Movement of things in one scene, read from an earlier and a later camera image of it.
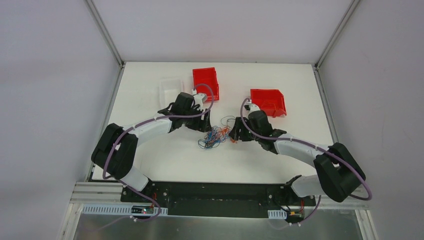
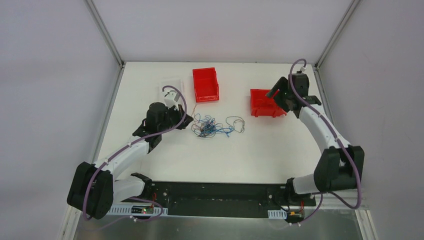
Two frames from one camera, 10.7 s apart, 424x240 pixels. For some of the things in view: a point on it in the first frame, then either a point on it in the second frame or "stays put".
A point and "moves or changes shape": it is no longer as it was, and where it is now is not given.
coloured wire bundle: x=217 y=135 moves or changes shape
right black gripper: x=240 y=131 -> x=279 y=93
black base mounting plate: x=218 y=199 stays put
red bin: x=271 y=101 stays put
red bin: x=205 y=81 stays put
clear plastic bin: x=169 y=89 stays put
